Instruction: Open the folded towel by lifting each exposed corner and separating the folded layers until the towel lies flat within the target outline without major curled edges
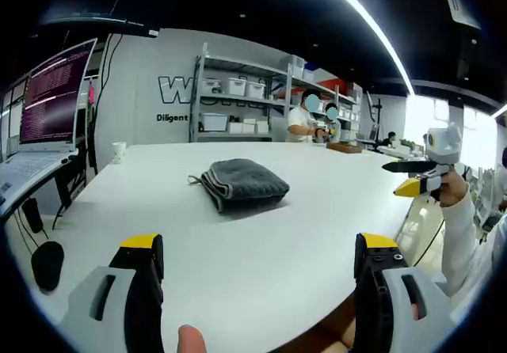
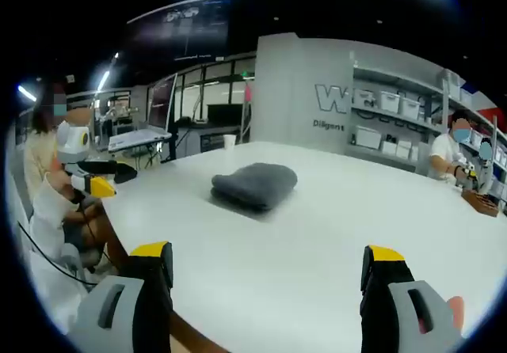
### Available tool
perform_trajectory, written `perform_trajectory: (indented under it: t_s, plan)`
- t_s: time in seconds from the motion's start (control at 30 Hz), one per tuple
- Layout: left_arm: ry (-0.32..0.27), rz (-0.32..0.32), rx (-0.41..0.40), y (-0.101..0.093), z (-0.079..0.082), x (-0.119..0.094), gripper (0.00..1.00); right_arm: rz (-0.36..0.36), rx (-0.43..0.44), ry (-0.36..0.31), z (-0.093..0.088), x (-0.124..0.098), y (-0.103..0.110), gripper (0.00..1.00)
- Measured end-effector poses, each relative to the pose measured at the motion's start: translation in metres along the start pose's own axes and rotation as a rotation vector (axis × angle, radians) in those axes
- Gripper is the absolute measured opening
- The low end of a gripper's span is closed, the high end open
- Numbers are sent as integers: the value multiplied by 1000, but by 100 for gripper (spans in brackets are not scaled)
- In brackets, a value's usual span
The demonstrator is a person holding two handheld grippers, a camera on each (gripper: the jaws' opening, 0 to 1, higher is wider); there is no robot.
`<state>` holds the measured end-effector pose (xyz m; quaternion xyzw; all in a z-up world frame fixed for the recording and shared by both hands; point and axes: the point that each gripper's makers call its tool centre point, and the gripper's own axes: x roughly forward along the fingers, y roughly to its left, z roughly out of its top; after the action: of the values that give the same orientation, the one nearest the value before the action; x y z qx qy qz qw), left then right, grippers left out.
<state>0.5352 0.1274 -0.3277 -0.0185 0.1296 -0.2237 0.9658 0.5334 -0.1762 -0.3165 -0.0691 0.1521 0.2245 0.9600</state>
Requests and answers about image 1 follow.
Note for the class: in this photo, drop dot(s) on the grey towel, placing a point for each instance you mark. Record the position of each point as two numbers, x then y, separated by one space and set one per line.
245 183

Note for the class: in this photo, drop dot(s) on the person's right hand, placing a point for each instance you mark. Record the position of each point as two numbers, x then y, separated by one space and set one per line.
453 188

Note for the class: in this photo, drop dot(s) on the person's left hand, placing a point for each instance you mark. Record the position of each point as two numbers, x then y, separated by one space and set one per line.
193 341

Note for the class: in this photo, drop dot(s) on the ceiling light strip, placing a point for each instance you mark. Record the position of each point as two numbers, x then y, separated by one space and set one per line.
500 111
380 32

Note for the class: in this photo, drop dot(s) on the wooden tray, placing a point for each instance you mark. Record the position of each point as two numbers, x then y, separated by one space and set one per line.
344 148

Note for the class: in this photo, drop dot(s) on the black rounded object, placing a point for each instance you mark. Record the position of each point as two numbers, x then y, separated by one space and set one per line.
47 268

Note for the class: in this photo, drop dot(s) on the small black object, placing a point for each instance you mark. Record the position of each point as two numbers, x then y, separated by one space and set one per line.
32 215

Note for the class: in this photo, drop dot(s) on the white paper cup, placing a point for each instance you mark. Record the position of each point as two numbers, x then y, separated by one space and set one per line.
119 152

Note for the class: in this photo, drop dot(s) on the ceiling air conditioner unit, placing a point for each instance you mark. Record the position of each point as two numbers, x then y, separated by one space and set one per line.
459 4

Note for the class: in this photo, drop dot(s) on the large white storage bin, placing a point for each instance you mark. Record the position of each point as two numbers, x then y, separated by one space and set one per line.
214 122

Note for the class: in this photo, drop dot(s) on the computer monitor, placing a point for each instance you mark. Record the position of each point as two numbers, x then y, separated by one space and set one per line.
51 103

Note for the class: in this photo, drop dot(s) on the pink hanging tag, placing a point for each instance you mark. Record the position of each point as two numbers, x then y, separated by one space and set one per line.
92 93

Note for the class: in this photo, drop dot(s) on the grey metal shelf unit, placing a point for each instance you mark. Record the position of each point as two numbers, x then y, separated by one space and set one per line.
193 99

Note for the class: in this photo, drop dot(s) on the black camera stand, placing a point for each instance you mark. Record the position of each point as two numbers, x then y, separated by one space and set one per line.
376 119

